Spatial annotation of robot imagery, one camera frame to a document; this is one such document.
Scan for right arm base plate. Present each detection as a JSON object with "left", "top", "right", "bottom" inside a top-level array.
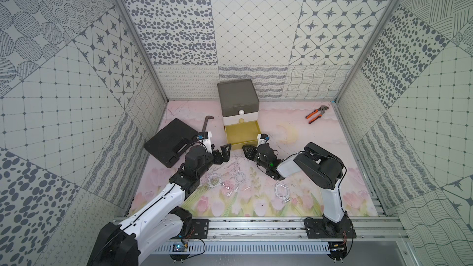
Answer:
[{"left": 303, "top": 213, "right": 357, "bottom": 239}]

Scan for orange handled pliers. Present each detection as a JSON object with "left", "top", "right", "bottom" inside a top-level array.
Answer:
[{"left": 305, "top": 105, "right": 329, "bottom": 124}]

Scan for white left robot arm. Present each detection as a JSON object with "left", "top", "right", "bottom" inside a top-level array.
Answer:
[{"left": 87, "top": 144, "right": 232, "bottom": 266}]

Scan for white earphones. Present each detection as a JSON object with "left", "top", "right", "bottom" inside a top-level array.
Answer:
[
  {"left": 208, "top": 173, "right": 225, "bottom": 188},
  {"left": 226, "top": 171, "right": 247, "bottom": 197},
  {"left": 274, "top": 182, "right": 291, "bottom": 203}
]

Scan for aluminium rail frame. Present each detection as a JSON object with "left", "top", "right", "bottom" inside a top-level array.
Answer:
[{"left": 151, "top": 217, "right": 407, "bottom": 261}]

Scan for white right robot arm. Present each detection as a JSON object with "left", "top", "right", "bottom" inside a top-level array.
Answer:
[{"left": 243, "top": 142, "right": 346, "bottom": 224}]

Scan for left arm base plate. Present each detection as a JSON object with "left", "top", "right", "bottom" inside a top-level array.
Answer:
[{"left": 179, "top": 219, "right": 209, "bottom": 239}]

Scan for yellow white drawer cabinet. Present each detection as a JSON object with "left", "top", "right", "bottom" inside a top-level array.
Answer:
[{"left": 218, "top": 79, "right": 260, "bottom": 126}]

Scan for black plastic tool case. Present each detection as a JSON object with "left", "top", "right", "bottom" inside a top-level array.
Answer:
[{"left": 144, "top": 118, "right": 198, "bottom": 168}]

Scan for dark grey hex wrench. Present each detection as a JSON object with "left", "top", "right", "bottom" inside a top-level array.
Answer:
[{"left": 202, "top": 115, "right": 214, "bottom": 133}]

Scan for yellow bottom drawer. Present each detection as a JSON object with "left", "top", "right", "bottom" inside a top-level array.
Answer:
[{"left": 224, "top": 121, "right": 262, "bottom": 150}]

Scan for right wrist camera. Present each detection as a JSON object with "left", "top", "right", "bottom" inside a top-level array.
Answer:
[{"left": 257, "top": 134, "right": 270, "bottom": 146}]

